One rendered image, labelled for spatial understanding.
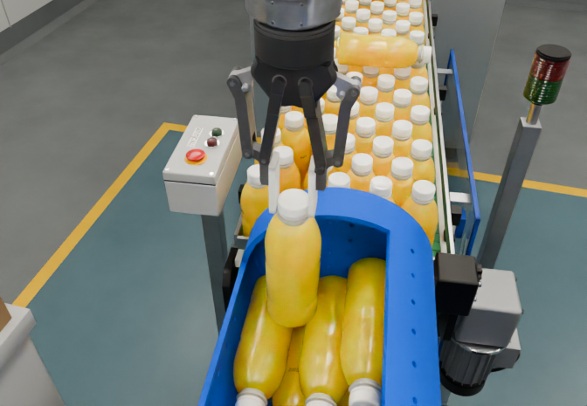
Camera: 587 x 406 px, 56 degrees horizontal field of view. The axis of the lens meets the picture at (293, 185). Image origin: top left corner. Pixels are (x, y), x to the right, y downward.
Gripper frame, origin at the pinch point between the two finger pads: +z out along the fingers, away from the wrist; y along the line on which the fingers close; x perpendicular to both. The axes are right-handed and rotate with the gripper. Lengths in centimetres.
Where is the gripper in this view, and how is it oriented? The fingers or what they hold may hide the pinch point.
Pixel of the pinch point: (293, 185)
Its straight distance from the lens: 62.8
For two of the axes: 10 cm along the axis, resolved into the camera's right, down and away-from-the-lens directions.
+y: 9.9, 1.0, -1.2
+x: 1.5, -6.3, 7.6
